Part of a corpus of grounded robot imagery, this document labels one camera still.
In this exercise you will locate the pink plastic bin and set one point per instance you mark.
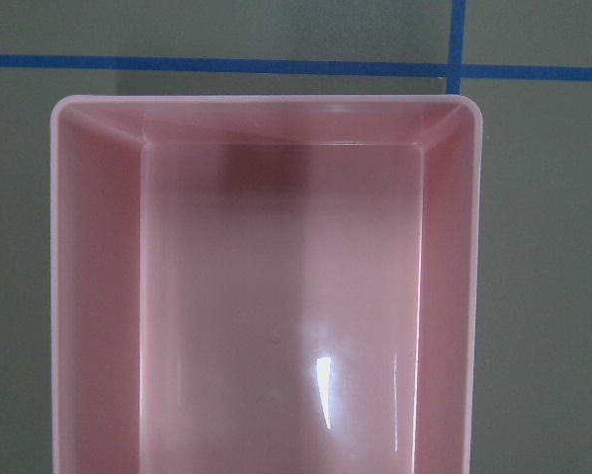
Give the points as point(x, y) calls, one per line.
point(263, 284)

